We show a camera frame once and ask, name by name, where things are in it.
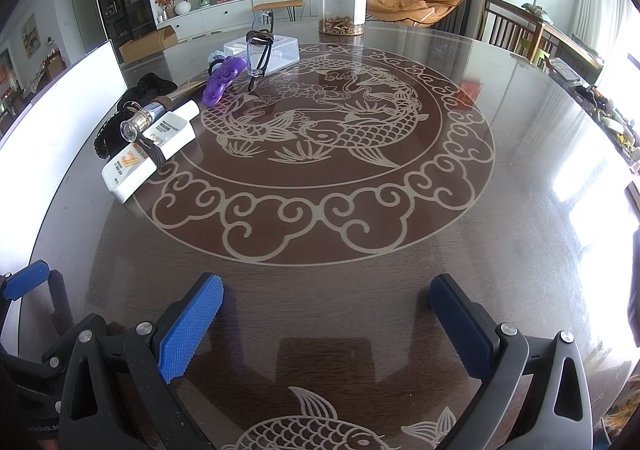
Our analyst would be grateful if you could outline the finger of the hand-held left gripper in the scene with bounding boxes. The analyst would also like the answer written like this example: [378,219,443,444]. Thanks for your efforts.
[0,263,52,302]
[0,326,109,384]

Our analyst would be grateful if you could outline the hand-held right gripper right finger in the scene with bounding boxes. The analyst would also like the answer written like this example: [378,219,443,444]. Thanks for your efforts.
[429,274,593,450]

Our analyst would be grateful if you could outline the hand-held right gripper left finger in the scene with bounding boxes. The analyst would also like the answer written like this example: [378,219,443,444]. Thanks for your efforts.
[59,274,224,450]

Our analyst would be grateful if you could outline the white bottle with orange print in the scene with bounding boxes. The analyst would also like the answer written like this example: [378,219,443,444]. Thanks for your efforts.
[101,140,168,204]

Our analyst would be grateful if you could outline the black cloth pouch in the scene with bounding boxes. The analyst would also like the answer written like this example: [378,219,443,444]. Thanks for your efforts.
[95,97,146,161]

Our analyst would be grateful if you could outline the white storage box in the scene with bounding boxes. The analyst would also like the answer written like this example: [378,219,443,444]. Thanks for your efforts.
[0,39,128,276]

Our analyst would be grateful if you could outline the dark hair tie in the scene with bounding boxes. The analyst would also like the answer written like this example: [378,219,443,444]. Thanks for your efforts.
[131,137,168,166]

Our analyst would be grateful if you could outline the white tube with cap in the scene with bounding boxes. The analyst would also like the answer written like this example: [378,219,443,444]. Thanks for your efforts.
[145,99,200,156]

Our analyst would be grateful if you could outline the glass perfume bottle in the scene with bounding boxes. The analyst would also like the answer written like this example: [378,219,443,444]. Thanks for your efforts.
[119,97,173,141]

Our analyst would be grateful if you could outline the purple toy figure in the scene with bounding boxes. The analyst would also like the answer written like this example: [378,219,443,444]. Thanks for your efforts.
[202,50,246,107]

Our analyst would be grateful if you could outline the clear plastic box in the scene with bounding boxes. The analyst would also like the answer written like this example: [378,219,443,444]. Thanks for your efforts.
[222,35,301,76]

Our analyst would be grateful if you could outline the eyeglasses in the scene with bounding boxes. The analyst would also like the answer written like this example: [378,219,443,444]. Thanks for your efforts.
[245,12,277,91]

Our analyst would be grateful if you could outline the tea set clutter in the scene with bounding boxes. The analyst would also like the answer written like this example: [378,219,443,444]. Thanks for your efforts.
[547,57,640,166]

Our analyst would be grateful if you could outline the cardboard box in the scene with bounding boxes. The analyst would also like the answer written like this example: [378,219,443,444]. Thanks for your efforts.
[118,25,180,63]

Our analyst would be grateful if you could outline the wooden slatted armchair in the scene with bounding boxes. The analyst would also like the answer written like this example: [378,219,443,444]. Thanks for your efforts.
[482,0,606,81]

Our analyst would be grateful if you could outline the white television cabinet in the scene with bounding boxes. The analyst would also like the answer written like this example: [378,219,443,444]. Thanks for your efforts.
[155,0,321,38]

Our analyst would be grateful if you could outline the grey folded cloth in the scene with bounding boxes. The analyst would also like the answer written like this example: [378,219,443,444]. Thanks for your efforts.
[522,4,553,23]

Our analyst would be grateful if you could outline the wooden bench with metal legs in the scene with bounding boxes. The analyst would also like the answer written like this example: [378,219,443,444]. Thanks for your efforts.
[251,0,306,23]

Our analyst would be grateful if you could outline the clear jar with black lid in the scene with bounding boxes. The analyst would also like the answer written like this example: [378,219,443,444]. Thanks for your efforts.
[316,0,370,37]

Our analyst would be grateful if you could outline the framed wall painting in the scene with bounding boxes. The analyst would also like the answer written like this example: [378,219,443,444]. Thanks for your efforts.
[21,14,40,56]

